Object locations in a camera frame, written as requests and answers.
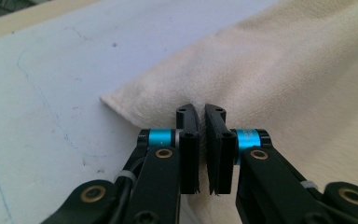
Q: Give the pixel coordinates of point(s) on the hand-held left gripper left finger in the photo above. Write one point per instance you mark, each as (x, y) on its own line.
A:
(189, 155)

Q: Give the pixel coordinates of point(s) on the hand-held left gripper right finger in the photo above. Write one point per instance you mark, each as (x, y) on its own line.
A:
(219, 155)

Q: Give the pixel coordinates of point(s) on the beige terry towel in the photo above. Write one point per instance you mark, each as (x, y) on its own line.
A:
(276, 77)

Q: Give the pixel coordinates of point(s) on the white grid mat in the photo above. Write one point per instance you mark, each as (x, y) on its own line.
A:
(43, 93)

